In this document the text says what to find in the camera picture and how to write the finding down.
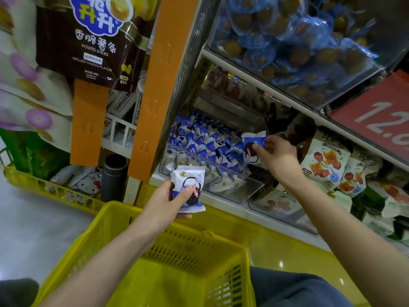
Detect person's right hand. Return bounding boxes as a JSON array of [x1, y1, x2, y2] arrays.
[[252, 135, 306, 192]]

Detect person's left hand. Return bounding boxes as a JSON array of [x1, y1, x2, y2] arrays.
[[135, 181, 199, 243]]

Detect yellow plastic shopping basket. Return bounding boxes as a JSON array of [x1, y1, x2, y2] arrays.
[[33, 201, 256, 307]]

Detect pile of blue snack packets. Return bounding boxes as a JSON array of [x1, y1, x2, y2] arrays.
[[161, 110, 263, 192]]

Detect person's left forearm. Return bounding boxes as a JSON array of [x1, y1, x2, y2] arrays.
[[38, 228, 167, 307]]

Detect person's right forearm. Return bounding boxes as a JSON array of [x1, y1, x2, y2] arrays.
[[291, 177, 409, 307]]

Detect store shelf with yellow base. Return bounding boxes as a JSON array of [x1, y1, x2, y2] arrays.
[[128, 0, 409, 288]]

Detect yellow floor basket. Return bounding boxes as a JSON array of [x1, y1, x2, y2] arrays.
[[0, 148, 106, 215]]

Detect green snack bags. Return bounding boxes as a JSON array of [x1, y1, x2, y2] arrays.
[[0, 127, 70, 182]]

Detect clear plastic bin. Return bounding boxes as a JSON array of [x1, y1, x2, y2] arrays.
[[156, 86, 276, 203], [248, 185, 320, 234]]

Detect row of fruit print bags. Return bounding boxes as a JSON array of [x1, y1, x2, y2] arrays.
[[249, 127, 409, 247]]

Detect dark grey cylinder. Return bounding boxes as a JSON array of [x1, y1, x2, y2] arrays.
[[101, 153, 129, 203]]

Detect white cartoon print packet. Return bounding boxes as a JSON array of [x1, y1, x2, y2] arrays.
[[51, 166, 103, 197]]

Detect row of small brown packets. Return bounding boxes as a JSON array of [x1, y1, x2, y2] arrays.
[[204, 67, 269, 113]]

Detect red price sign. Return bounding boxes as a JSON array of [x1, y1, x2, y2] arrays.
[[329, 70, 409, 165]]

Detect orange hanging strip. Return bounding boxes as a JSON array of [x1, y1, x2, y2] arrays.
[[70, 78, 111, 167]]

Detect white card packet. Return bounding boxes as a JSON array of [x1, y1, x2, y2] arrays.
[[109, 91, 138, 119]]

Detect pile of blue jelly cups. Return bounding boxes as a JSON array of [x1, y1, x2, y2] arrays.
[[211, 0, 384, 109]]

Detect grey trousers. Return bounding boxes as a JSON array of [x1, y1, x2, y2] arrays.
[[0, 266, 352, 307]]

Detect black potato stick bag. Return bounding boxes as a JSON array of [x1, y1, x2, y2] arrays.
[[35, 0, 157, 93]]

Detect white wire rack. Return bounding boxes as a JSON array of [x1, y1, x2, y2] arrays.
[[102, 113, 138, 159]]

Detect orange shelf post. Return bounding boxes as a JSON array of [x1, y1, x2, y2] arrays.
[[128, 0, 202, 183]]

